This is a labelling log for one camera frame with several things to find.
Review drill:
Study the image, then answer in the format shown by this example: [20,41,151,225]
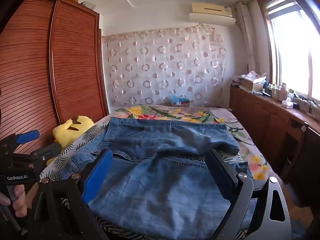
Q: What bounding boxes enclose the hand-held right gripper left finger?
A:
[32,149,114,240]

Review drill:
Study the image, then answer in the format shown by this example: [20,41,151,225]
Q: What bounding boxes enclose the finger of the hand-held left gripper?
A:
[0,129,40,155]
[29,142,62,167]

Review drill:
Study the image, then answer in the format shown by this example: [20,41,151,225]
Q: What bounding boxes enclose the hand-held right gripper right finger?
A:
[206,148,292,240]

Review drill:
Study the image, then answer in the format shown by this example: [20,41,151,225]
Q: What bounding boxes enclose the blue denim pants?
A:
[57,117,258,240]

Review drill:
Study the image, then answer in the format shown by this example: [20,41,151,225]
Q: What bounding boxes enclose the person's left hand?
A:
[0,184,28,218]

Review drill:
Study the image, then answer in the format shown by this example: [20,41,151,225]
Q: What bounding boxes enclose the yellow plush toy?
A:
[46,115,95,165]

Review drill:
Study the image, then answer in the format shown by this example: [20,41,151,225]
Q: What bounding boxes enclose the brown wooden side cabinet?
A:
[229,84,320,207]

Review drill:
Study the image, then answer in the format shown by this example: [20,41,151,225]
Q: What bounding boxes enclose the brown slatted wooden wardrobe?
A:
[0,0,110,155]

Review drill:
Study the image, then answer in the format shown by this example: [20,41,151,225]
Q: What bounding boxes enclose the floral leaf print bed sheet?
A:
[40,104,278,240]

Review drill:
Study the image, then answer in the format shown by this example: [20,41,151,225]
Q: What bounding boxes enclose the blue and brown box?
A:
[169,94,191,107]

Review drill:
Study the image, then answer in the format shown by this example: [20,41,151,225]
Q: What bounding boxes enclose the open cardboard box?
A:
[237,70,267,92]

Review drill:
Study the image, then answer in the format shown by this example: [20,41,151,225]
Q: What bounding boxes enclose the pink bottle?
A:
[280,82,289,101]

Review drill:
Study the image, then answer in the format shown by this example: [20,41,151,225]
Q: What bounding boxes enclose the sheer circle pattern curtain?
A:
[101,24,228,107]

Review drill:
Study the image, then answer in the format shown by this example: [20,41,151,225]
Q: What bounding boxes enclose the white window curtain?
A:
[235,1,258,77]

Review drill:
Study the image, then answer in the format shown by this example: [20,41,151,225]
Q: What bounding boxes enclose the wooden frame window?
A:
[257,0,320,107]

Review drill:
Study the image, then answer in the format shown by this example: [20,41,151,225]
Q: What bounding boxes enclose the white wall air conditioner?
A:
[189,2,236,27]

